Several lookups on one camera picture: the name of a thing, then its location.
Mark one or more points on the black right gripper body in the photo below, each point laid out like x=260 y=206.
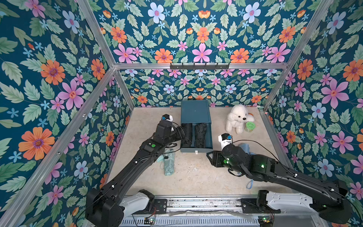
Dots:
x=216 y=158

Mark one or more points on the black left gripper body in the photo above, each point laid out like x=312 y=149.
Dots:
x=174 y=135

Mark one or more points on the teal top drawer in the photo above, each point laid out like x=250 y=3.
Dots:
x=209 y=142

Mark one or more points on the black umbrella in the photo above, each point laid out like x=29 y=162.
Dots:
x=200 y=135
x=187 y=140

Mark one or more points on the light blue umbrella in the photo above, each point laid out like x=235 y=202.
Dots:
x=250 y=185
x=245 y=147

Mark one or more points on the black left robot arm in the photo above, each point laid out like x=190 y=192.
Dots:
x=106 y=207

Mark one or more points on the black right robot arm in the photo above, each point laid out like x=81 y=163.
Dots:
x=328 y=196

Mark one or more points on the mint green folded umbrella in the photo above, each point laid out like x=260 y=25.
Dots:
x=169 y=162

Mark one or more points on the teal drawer cabinet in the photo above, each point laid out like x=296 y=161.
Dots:
x=195 y=112

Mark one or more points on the green lidded cup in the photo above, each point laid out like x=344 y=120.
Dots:
x=250 y=126

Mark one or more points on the white plush dog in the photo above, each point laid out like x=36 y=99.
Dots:
x=236 y=119

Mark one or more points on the orange white toy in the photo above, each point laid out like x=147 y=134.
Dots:
x=250 y=118

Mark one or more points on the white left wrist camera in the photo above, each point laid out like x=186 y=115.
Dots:
x=167 y=117

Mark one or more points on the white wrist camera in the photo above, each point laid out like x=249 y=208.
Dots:
x=225 y=139
x=167 y=117

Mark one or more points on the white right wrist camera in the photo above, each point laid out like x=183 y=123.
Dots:
x=225 y=139

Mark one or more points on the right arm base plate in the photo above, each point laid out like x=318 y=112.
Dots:
x=250 y=206

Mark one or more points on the black wall hook rail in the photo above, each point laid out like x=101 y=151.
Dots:
x=199 y=66

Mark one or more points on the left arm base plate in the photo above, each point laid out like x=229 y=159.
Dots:
x=156 y=206

